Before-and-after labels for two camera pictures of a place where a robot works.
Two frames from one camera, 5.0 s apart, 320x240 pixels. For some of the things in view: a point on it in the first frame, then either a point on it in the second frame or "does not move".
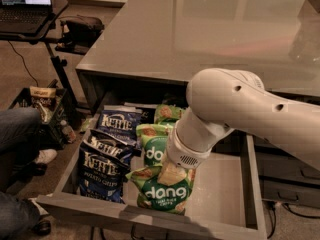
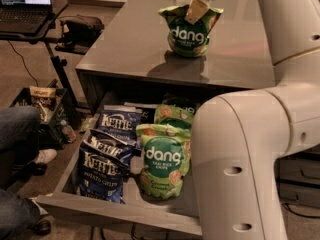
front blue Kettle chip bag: (101, 176) does not move
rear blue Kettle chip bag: (120, 121) does not move
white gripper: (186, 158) -> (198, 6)
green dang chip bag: (155, 195) -> (184, 38)
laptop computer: (25, 9) does not move
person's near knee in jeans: (18, 217) does not move
